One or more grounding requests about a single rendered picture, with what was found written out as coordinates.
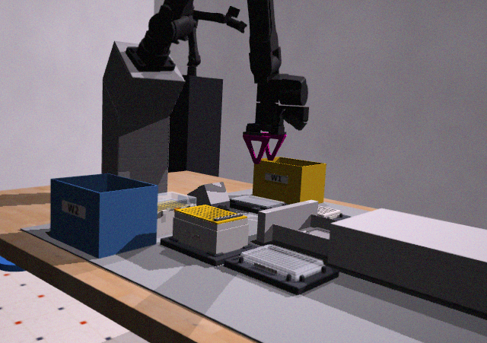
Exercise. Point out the yellow open-top bin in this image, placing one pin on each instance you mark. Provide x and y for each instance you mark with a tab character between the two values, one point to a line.
289	180

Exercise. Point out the blue open-top bin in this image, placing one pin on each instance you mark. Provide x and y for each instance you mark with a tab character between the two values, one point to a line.
103	222

